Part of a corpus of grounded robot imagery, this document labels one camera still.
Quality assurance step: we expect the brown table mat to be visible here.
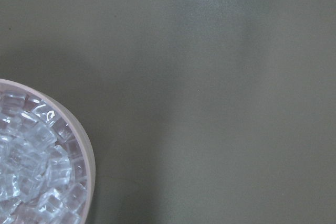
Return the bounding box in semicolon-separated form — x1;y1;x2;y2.
1;0;335;223

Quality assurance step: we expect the pile of clear ice cubes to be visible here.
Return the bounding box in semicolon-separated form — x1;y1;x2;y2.
1;90;88;223

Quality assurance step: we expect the pink plastic bowl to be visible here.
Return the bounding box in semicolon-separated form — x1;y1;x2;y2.
1;79;96;223

